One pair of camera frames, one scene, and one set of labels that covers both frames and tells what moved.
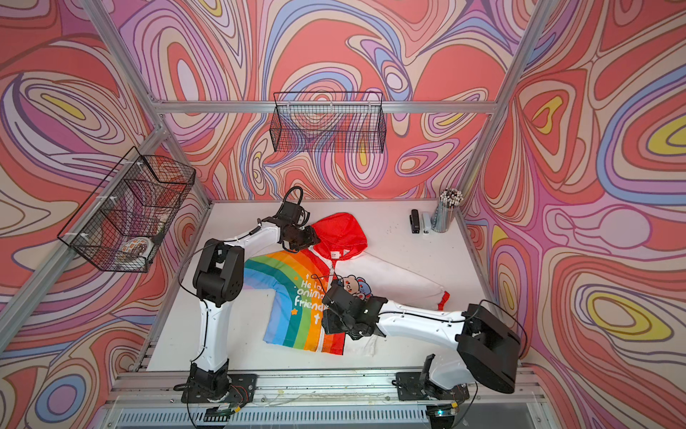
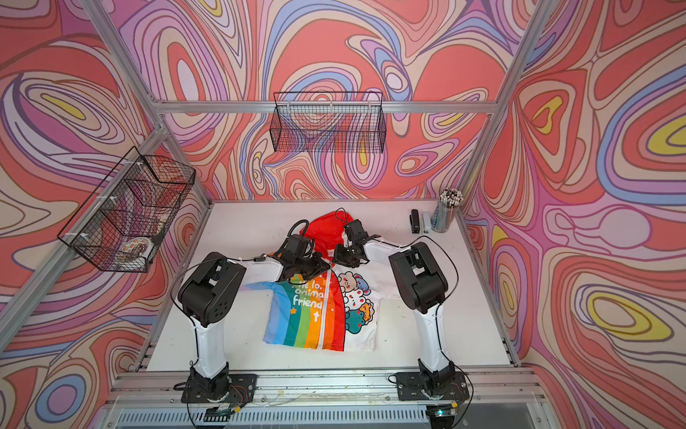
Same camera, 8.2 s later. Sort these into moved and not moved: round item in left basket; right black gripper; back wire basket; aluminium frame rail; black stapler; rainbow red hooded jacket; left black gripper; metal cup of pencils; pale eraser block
Moved: right black gripper; rainbow red hooded jacket; left black gripper
Not moved: metal cup of pencils; round item in left basket; aluminium frame rail; back wire basket; pale eraser block; black stapler
